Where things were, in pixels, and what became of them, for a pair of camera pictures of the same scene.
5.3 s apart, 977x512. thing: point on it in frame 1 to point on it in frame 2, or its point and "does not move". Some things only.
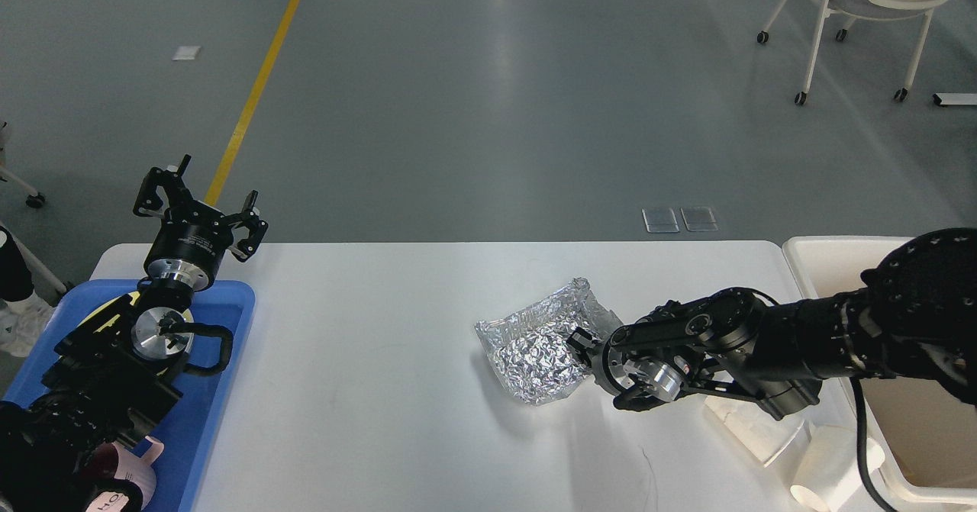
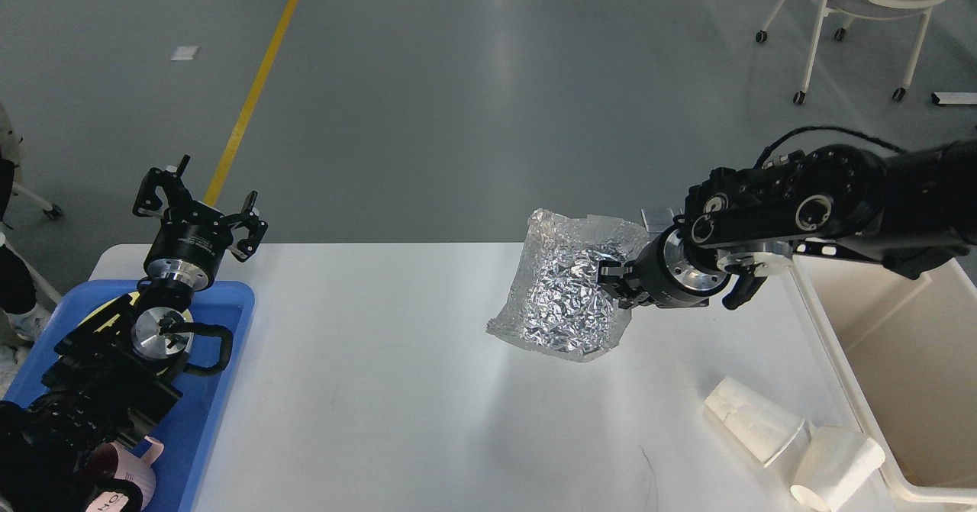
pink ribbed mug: (114, 460) does not move
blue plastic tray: (191, 428) does not move
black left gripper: (191, 241) does not move
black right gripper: (662, 377) to (664, 272)
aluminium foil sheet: (528, 352) to (556, 304)
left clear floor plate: (660, 220) does not move
